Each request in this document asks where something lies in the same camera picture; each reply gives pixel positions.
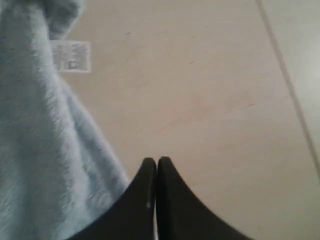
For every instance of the light blue terry towel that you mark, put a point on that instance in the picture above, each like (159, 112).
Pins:
(57, 172)

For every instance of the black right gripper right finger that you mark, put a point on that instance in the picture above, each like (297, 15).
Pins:
(180, 215)

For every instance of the white towel care label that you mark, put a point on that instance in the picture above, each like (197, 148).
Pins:
(72, 56)

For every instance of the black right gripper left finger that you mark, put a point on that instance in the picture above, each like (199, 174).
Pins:
(131, 217)

